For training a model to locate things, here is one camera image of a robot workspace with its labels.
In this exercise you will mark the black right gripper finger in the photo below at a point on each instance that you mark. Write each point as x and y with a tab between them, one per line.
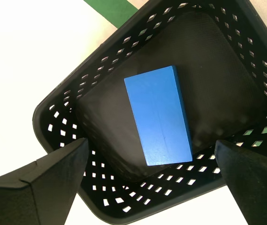
34	192
255	178

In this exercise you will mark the black perforated plastic basket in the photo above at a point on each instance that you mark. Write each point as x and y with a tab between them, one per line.
109	131

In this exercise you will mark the blue rectangular block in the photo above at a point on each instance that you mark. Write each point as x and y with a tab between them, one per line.
159	117

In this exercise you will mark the green tape strip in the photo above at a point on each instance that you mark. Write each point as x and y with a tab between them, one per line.
109	11

